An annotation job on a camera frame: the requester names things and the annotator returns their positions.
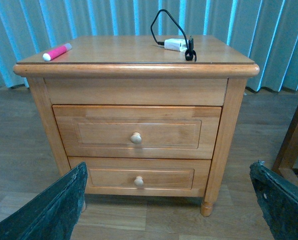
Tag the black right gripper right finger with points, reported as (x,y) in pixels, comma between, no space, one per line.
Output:
(278,200)

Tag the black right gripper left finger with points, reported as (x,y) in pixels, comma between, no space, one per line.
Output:
(53,213)

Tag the wooden drawer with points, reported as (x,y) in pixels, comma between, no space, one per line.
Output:
(151,132)
(151,177)

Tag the pink marker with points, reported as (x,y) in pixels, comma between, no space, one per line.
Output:
(52,54)

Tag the dark wooden furniture leg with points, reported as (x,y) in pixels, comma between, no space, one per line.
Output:
(288,153)

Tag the wooden nightstand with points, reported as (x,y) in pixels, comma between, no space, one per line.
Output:
(134,71)

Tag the pale curtain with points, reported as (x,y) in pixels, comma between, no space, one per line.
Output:
(264,30)

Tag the white charger adapter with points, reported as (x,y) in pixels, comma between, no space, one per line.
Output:
(175,44)

